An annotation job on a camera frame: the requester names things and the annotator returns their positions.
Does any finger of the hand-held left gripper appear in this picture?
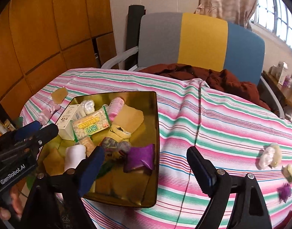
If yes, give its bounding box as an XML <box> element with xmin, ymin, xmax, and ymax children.
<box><xmin>0</xmin><ymin>121</ymin><xmax>43</xmax><ymax>148</ymax></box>
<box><xmin>8</xmin><ymin>123</ymin><xmax>59</xmax><ymax>159</ymax></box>

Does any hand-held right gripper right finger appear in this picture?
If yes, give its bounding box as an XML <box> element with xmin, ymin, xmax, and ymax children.
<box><xmin>186</xmin><ymin>147</ymin><xmax>273</xmax><ymax>229</ymax></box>

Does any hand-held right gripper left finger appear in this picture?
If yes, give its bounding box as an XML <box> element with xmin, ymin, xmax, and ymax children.
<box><xmin>21</xmin><ymin>145</ymin><xmax>106</xmax><ymax>229</ymax></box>

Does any white cardboard box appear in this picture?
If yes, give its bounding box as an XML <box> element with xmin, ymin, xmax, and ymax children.
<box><xmin>56</xmin><ymin>104</ymin><xmax>85</xmax><ymax>141</ymax></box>

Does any white foam roll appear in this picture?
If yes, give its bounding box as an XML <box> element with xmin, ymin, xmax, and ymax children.
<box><xmin>64</xmin><ymin>144</ymin><xmax>87</xmax><ymax>172</ymax></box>

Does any yellow sponge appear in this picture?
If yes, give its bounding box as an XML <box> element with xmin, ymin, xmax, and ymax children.
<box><xmin>113</xmin><ymin>104</ymin><xmax>144</xmax><ymax>136</ymax></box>
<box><xmin>42</xmin><ymin>147</ymin><xmax>65</xmax><ymax>176</ymax></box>

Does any grey patterned pouch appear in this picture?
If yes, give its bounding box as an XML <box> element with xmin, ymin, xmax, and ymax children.
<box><xmin>99</xmin><ymin>137</ymin><xmax>131</xmax><ymax>159</ymax></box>

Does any green-edged cracker packet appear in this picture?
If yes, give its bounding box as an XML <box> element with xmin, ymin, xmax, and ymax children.
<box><xmin>71</xmin><ymin>104</ymin><xmax>112</xmax><ymax>141</ymax></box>

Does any white wrapper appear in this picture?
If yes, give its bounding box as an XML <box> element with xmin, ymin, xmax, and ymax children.
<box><xmin>80</xmin><ymin>100</ymin><xmax>95</xmax><ymax>114</ymax></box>

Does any yellow cartoon snack packet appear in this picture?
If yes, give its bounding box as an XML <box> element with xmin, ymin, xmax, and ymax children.
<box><xmin>111</xmin><ymin>124</ymin><xmax>132</xmax><ymax>140</ymax></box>

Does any purple snack packet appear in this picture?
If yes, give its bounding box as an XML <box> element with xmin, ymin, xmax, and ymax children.
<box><xmin>123</xmin><ymin>144</ymin><xmax>156</xmax><ymax>172</ymax></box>

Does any gold metal tray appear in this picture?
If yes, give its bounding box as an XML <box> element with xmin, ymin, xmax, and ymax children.
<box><xmin>37</xmin><ymin>91</ymin><xmax>160</xmax><ymax>208</ymax></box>

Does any person's left hand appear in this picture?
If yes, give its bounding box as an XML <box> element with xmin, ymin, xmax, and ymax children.
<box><xmin>0</xmin><ymin>186</ymin><xmax>25</xmax><ymax>222</ymax></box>

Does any striped tablecloth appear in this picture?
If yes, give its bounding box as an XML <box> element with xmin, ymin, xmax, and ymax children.
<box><xmin>19</xmin><ymin>67</ymin><xmax>292</xmax><ymax>229</ymax></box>

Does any white plastic bag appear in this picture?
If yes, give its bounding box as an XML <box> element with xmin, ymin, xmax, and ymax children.
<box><xmin>258</xmin><ymin>145</ymin><xmax>276</xmax><ymax>170</ymax></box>

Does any cream plush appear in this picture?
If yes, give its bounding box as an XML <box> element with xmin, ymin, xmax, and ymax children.
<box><xmin>267</xmin><ymin>143</ymin><xmax>283</xmax><ymax>167</ymax></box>

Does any small purple packet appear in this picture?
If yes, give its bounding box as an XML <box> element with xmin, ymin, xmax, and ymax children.
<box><xmin>277</xmin><ymin>182</ymin><xmax>292</xmax><ymax>203</ymax></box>

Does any small green box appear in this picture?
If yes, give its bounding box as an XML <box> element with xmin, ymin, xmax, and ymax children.
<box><xmin>281</xmin><ymin>164</ymin><xmax>292</xmax><ymax>183</ymax></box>

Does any brown jacket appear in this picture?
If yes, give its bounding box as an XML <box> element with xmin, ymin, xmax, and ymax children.
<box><xmin>138</xmin><ymin>63</ymin><xmax>271</xmax><ymax>111</ymax></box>

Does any wooden wardrobe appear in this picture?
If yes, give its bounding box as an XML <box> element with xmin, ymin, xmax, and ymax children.
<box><xmin>0</xmin><ymin>0</ymin><xmax>116</xmax><ymax>129</ymax></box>

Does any wooden desk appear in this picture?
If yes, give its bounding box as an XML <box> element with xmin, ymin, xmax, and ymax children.
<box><xmin>261</xmin><ymin>70</ymin><xmax>292</xmax><ymax>115</ymax></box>

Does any white carton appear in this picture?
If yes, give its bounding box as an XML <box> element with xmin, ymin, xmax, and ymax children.
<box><xmin>277</xmin><ymin>61</ymin><xmax>289</xmax><ymax>85</ymax></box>

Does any grey yellow blue chair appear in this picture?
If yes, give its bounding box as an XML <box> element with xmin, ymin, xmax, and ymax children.
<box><xmin>101</xmin><ymin>12</ymin><xmax>286</xmax><ymax>120</ymax></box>

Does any patterned curtain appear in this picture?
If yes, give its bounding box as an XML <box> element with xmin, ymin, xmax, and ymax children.
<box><xmin>196</xmin><ymin>0</ymin><xmax>259</xmax><ymax>30</ymax></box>

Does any window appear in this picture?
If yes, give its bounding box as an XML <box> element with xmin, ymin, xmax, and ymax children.
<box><xmin>251</xmin><ymin>0</ymin><xmax>292</xmax><ymax>60</ymax></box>

